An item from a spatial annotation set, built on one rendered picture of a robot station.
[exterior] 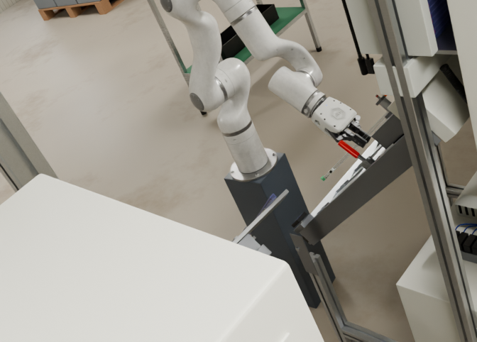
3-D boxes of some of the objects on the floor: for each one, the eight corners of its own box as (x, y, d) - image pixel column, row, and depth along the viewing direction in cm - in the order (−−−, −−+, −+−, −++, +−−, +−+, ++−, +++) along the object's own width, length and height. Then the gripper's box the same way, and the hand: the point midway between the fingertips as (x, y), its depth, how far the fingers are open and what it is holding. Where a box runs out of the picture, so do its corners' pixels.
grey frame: (355, 380, 229) (118, -161, 129) (453, 238, 266) (329, -268, 166) (505, 453, 190) (331, -239, 90) (595, 274, 227) (542, -356, 128)
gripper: (327, 98, 190) (377, 133, 185) (297, 128, 182) (348, 166, 178) (333, 83, 183) (385, 118, 179) (303, 113, 176) (356, 152, 171)
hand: (361, 138), depth 179 cm, fingers closed, pressing on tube
